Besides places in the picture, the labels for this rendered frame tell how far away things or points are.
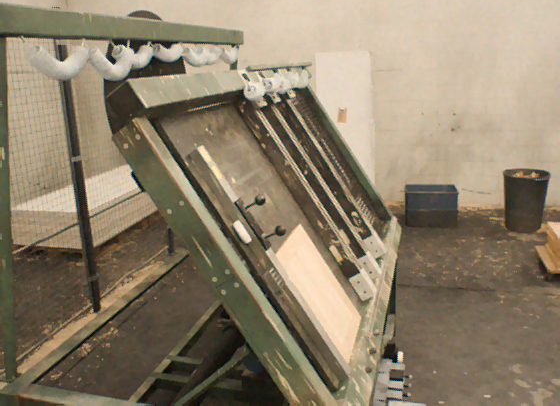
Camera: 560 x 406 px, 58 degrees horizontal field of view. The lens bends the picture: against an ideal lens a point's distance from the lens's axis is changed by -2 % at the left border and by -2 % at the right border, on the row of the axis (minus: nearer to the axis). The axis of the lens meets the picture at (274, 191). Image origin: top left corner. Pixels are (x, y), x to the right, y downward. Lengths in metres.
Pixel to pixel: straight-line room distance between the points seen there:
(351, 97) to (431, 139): 1.78
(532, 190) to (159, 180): 5.14
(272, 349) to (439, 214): 4.87
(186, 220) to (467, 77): 5.89
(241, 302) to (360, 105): 4.37
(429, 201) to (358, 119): 1.32
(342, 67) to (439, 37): 1.77
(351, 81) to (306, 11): 1.82
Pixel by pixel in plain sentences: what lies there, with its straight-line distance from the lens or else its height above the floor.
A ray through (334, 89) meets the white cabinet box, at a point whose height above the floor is 1.65.
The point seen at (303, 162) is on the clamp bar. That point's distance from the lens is 2.55.
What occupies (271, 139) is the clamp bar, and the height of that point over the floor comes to 1.64.
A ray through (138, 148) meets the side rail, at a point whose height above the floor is 1.75.
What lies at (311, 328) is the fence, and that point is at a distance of 1.85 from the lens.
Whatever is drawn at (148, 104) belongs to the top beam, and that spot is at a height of 1.87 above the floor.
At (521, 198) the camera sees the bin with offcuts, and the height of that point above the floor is 0.40.
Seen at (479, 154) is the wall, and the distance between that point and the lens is 7.25.
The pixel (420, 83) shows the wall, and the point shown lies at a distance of 7.10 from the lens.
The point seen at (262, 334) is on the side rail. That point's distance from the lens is 1.61.
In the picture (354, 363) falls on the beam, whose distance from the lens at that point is 1.98.
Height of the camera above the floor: 1.98
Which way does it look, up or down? 14 degrees down
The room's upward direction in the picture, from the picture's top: 3 degrees counter-clockwise
